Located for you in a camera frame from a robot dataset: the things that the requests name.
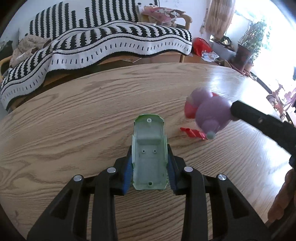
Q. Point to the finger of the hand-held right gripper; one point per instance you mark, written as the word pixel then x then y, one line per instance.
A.
pixel 261 122

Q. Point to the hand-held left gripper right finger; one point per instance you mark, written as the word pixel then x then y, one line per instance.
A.
pixel 171 172

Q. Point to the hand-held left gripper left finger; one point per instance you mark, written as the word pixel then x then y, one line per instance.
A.
pixel 128 172

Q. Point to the green toy car shell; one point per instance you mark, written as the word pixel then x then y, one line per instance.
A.
pixel 148 160

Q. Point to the purple plush toy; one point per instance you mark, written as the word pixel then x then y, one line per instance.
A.
pixel 212 109

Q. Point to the person's right hand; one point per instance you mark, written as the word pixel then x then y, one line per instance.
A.
pixel 285 197

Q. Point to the pink tricycle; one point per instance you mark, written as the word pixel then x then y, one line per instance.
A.
pixel 281 102

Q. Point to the red wrapper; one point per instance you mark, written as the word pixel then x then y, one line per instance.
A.
pixel 194 133

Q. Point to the potted plant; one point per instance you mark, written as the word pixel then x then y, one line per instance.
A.
pixel 245 51

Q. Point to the grey storage box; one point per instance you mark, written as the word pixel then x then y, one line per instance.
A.
pixel 223 51

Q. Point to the scattered papers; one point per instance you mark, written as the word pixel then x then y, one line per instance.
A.
pixel 210 56

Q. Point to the red plastic bag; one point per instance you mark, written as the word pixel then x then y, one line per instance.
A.
pixel 201 46

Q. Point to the beige curtain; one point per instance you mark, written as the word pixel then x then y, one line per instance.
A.
pixel 219 16

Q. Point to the wooden sofa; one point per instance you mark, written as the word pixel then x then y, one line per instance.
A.
pixel 166 56

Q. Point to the black white striped blanket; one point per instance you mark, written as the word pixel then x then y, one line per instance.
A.
pixel 92 41

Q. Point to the pink cartoon cushion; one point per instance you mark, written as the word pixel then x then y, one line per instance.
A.
pixel 161 12

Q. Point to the beige crumpled cloth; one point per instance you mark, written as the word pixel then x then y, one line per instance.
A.
pixel 25 47

